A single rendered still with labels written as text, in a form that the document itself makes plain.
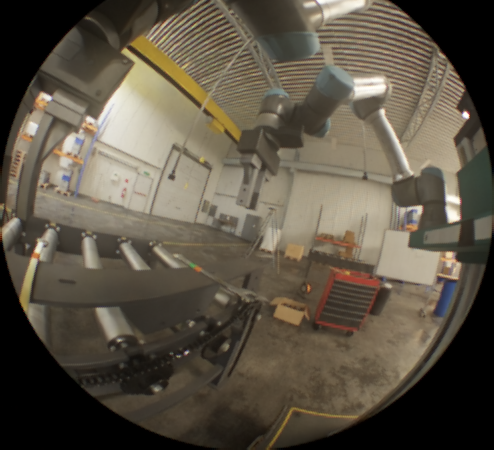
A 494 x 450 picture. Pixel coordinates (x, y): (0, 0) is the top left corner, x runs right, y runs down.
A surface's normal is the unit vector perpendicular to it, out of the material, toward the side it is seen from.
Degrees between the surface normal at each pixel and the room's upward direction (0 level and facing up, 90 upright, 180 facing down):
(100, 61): 90
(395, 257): 90
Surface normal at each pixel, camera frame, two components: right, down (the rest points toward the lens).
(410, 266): -0.77, -0.28
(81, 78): 0.85, 0.18
